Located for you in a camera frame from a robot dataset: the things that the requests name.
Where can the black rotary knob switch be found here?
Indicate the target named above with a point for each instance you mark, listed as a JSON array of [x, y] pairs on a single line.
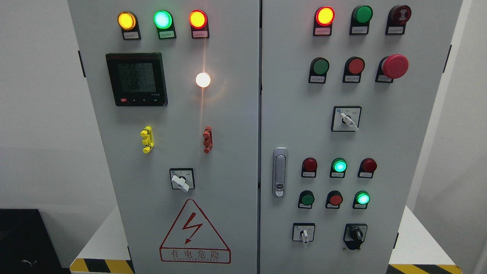
[[354, 235]]

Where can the red terminal connector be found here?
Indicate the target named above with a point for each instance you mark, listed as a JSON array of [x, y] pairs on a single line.
[[208, 139]]

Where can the silver cabinet door latch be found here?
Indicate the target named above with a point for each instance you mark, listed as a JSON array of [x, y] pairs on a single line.
[[280, 155]]

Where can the white glowing indicator light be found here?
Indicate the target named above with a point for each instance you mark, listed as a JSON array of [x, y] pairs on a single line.
[[203, 80]]

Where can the dark red indicator light left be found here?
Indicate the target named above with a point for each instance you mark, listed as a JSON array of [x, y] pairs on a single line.
[[309, 168]]

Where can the grey left cabinet door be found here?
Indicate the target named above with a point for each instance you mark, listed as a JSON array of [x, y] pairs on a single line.
[[226, 178]]

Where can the grey cabinet door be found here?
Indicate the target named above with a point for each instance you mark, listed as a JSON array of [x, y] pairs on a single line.
[[226, 178], [298, 115]]

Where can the green push button lower left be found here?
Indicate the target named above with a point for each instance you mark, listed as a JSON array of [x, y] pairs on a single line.
[[306, 199]]

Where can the green push button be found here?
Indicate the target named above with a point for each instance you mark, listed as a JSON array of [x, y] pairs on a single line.
[[306, 199], [360, 20]]

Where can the yellow terminal connector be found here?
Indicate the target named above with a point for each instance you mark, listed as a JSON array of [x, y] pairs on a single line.
[[147, 139]]

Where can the green lit indicator light middle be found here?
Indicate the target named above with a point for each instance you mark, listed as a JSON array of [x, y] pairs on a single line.
[[338, 168]]

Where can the green push button second row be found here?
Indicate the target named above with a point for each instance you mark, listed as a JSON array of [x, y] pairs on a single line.
[[318, 70]]

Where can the red push button lower middle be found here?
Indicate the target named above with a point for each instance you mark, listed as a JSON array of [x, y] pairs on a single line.
[[334, 200]]

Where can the red electric hazard warning sticker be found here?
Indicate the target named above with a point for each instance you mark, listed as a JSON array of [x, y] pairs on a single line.
[[192, 238]]

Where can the grey right cabinet door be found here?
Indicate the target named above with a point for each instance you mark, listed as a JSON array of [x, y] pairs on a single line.
[[298, 115]]

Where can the black digital power meter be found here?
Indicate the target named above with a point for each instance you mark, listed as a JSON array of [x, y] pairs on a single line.
[[137, 79]]

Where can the red ringed indicator light left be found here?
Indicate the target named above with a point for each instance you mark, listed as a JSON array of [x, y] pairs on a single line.
[[198, 21]]

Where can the red ringed indicator light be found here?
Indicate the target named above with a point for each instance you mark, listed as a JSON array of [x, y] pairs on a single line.
[[198, 21], [323, 21]]

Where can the red push button second row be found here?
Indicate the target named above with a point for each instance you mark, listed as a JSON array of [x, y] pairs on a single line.
[[353, 68]]

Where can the green indicator light lower right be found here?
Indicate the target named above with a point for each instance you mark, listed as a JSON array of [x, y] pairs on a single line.
[[361, 200]]

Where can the green indicator light top left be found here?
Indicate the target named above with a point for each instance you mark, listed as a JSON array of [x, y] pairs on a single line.
[[165, 25]]

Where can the red ringed indicator light right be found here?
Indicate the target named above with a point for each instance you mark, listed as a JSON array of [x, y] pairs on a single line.
[[323, 21]]

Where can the red mushroom emergency stop button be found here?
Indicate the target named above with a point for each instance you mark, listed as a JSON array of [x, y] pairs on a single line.
[[392, 67]]

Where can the yellow indicator light top left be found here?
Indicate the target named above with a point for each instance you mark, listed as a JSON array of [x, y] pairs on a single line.
[[128, 23]]

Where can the green push button top right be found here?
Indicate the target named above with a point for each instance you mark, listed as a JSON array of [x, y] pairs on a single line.
[[360, 20]]

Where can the dark red buzzer alarm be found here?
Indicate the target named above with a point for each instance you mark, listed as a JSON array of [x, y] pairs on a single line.
[[397, 19]]

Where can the white platform with hazard stripes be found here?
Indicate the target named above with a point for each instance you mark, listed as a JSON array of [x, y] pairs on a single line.
[[415, 252]]

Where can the black box lower left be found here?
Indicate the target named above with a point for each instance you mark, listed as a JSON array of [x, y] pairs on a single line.
[[25, 245]]

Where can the white handle selector switch left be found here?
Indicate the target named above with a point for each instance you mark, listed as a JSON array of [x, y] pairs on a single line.
[[182, 179]]

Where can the white lever selector switch upper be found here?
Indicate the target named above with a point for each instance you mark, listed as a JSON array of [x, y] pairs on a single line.
[[346, 118]]

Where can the white lever selector switch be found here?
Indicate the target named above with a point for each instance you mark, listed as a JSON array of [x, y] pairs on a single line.
[[303, 232], [346, 118]]

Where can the white lever selector switch lower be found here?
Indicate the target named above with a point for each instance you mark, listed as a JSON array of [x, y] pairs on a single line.
[[303, 232]]

